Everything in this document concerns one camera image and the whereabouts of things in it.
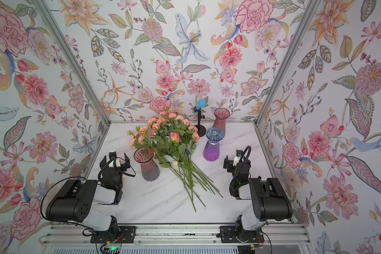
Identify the pink flower bouquet green stems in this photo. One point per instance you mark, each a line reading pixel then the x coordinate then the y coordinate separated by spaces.
pixel 172 140

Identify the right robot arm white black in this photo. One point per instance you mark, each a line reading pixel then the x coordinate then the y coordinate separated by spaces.
pixel 267 196

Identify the smoky pink glass vase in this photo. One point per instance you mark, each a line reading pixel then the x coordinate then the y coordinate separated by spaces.
pixel 149 169

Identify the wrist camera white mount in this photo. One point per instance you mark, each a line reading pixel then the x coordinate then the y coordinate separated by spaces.
pixel 116 162
pixel 237 158

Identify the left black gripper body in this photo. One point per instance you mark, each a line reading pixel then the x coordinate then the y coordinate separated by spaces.
pixel 118 172

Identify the blue microphone on black stand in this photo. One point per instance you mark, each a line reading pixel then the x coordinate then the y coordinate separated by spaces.
pixel 198 110

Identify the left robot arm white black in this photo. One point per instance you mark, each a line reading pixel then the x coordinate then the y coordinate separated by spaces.
pixel 73 202

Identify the red glass vase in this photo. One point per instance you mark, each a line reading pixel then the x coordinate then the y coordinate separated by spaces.
pixel 221 115

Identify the purple blue glass vase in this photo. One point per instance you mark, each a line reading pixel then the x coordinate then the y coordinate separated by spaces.
pixel 212 148

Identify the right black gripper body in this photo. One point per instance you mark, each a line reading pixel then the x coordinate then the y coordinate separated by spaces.
pixel 231 168

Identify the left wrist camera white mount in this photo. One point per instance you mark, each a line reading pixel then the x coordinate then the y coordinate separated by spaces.
pixel 116 162

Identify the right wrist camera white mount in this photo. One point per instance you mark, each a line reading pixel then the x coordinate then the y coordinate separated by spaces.
pixel 237 158

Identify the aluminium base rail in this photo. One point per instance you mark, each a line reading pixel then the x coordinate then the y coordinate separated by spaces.
pixel 272 238

